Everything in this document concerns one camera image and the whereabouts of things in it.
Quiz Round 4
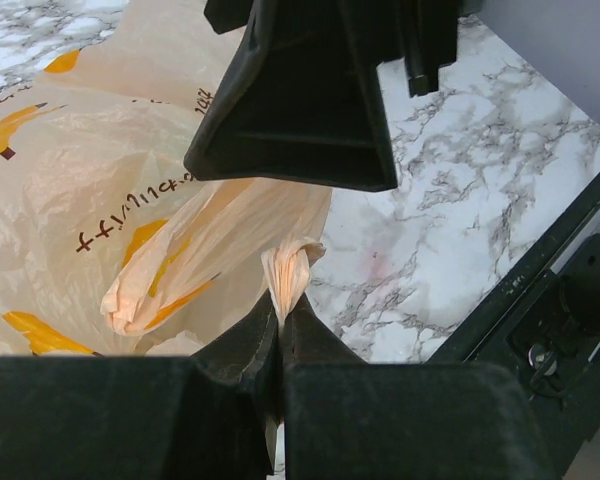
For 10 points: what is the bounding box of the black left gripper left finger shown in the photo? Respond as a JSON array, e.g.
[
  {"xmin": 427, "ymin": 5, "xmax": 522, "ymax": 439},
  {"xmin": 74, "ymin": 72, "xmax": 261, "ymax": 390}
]
[{"xmin": 0, "ymin": 295, "xmax": 279, "ymax": 479}]

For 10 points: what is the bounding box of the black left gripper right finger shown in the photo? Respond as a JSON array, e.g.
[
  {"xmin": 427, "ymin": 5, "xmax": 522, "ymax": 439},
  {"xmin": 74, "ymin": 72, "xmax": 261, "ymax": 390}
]
[{"xmin": 282, "ymin": 299, "xmax": 550, "ymax": 479}]

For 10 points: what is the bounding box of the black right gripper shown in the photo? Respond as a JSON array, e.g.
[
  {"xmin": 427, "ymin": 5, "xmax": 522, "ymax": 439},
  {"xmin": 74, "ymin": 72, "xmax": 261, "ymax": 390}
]
[{"xmin": 184, "ymin": 1, "xmax": 483, "ymax": 192}]

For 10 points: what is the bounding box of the peach banana-print plastic bag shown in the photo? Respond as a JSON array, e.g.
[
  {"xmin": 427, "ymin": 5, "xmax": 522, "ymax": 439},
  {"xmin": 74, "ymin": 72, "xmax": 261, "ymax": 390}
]
[{"xmin": 0, "ymin": 1, "xmax": 332, "ymax": 358}]

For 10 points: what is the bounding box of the black mounting rail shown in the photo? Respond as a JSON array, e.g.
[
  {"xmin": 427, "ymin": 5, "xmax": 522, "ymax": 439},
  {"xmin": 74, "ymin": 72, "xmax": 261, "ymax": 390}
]
[{"xmin": 431, "ymin": 173, "xmax": 600, "ymax": 449}]

